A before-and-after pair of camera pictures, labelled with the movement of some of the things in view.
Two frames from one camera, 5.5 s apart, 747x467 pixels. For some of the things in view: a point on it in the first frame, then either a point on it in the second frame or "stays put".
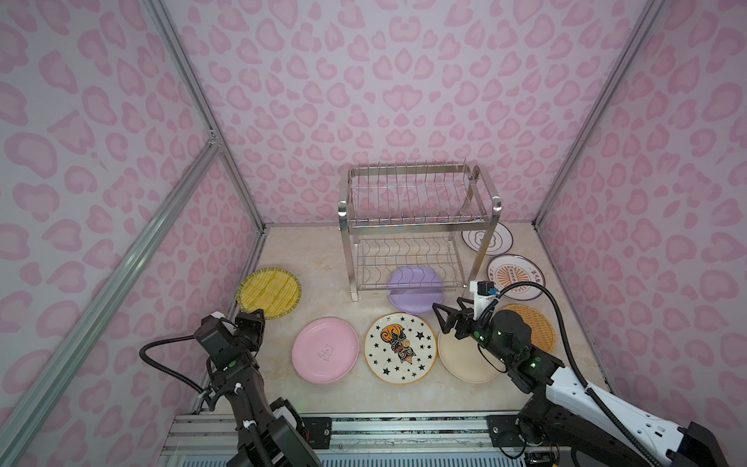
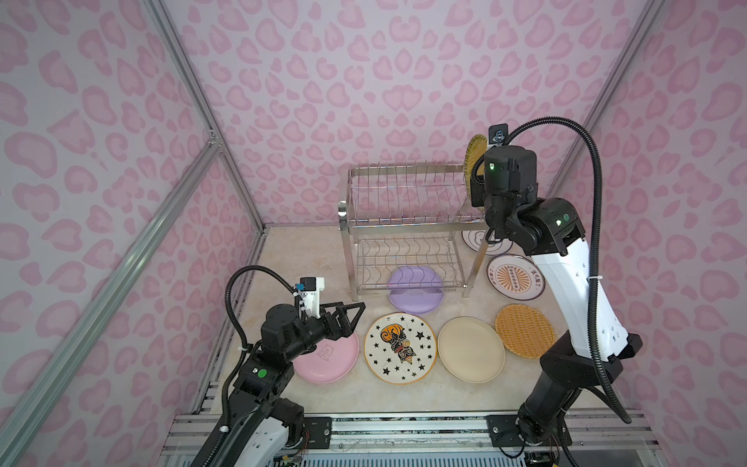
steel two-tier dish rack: x=434 y=215 stays put
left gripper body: x=248 y=332 → x=324 y=330
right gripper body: x=467 y=321 → x=478 y=189
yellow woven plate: x=275 y=291 → x=476 y=149
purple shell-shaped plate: x=413 y=289 stays put
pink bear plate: x=325 y=350 stays put
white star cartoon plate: x=401 y=348 stays put
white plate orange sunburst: x=507 y=269 stays put
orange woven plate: x=542 y=334 stays put
